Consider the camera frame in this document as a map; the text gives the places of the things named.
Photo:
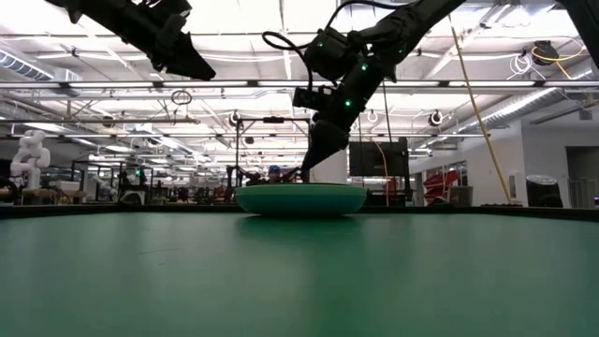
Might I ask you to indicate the red bin rack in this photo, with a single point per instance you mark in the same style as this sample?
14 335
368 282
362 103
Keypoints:
442 180

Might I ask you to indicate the person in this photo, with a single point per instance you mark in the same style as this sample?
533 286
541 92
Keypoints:
274 173

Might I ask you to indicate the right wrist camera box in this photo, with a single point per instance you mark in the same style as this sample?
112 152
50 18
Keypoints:
309 98

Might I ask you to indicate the black round chair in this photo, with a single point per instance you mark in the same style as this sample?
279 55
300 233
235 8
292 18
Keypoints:
543 192

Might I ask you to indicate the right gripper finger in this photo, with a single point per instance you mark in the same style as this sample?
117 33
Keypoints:
312 166

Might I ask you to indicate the black monitor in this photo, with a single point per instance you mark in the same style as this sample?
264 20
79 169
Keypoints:
379 159

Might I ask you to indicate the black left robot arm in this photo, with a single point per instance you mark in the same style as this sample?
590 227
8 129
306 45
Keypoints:
117 19

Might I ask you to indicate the green bowl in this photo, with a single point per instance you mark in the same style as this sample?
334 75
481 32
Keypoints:
299 201

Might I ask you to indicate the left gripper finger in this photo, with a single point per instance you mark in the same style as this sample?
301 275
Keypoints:
196 65

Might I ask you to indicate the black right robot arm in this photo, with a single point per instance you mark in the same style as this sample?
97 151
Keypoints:
407 23

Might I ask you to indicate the silver ventilation duct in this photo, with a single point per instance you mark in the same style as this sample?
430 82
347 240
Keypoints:
529 105

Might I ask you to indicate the black table frame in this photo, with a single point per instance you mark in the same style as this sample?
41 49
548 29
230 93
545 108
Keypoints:
538 213

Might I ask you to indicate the green table mat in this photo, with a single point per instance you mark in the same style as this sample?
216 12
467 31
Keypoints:
299 281

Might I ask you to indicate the black stand frame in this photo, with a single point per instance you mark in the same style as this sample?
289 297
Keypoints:
273 120

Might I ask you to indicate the grey bin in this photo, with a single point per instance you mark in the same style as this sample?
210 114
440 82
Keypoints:
461 196

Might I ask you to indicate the white humanoid robot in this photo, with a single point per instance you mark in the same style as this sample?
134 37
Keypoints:
30 159

